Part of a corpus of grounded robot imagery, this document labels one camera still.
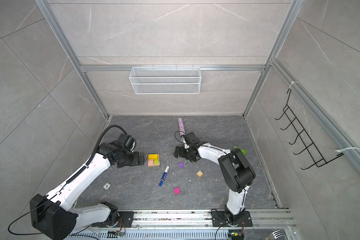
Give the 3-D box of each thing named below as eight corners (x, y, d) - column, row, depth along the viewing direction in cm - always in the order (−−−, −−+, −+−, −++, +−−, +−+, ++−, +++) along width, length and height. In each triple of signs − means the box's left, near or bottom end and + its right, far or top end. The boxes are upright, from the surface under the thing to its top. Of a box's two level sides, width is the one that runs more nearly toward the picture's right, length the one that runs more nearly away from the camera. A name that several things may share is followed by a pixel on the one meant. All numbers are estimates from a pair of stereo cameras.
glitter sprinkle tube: (180, 137, 108) (180, 134, 105) (177, 121, 119) (177, 117, 115) (185, 137, 108) (186, 133, 105) (182, 120, 119) (182, 116, 116)
